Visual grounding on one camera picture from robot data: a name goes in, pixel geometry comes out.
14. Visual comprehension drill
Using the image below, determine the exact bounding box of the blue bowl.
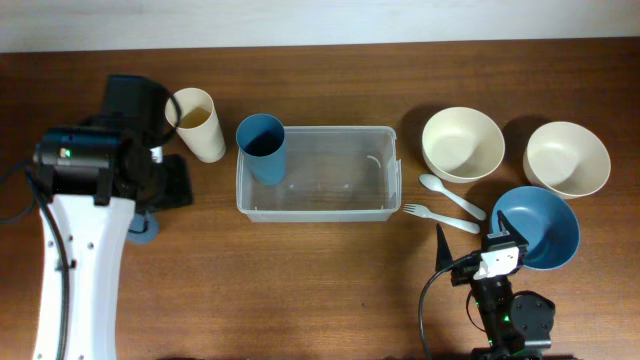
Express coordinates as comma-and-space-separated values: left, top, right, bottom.
490, 186, 581, 270

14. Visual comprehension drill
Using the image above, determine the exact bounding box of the white plastic spoon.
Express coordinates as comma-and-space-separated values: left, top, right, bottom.
419, 174, 487, 221

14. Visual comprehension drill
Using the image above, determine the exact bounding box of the cream cup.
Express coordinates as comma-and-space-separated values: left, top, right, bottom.
165, 88, 226, 163

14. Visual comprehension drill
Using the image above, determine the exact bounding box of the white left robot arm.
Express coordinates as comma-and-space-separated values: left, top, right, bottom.
27, 75, 193, 359

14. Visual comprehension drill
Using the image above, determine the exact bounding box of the blue cup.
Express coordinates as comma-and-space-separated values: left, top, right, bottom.
126, 212, 159, 245
236, 113, 286, 185

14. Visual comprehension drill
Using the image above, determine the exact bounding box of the cream bowl far right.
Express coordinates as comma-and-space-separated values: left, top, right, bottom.
523, 122, 611, 199

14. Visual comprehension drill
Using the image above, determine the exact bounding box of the white plastic fork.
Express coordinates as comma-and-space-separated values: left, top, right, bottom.
402, 204, 480, 234

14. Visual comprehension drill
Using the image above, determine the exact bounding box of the clear plastic storage container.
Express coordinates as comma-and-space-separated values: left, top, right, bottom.
236, 126, 402, 222

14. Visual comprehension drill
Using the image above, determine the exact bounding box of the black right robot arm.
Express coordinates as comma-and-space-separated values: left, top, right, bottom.
435, 212, 555, 359

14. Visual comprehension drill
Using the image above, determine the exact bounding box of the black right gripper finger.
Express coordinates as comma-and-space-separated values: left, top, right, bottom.
435, 224, 453, 272
497, 210, 528, 246

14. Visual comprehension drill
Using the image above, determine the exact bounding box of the cream bowl near container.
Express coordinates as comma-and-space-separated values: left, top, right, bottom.
421, 107, 506, 183

